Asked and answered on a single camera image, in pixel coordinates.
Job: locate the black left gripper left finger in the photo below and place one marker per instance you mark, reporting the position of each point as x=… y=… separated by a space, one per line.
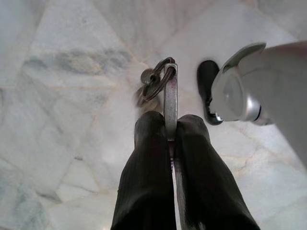
x=146 y=172

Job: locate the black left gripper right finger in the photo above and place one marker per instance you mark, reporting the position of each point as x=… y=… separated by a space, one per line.
x=206 y=182

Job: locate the silver carabiner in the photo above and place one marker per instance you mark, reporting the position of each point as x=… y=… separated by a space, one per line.
x=170 y=107

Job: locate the round-headed metal key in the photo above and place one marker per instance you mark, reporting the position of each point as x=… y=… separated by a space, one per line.
x=146 y=76

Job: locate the black robot foot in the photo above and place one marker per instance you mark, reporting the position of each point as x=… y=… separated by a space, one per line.
x=207 y=79

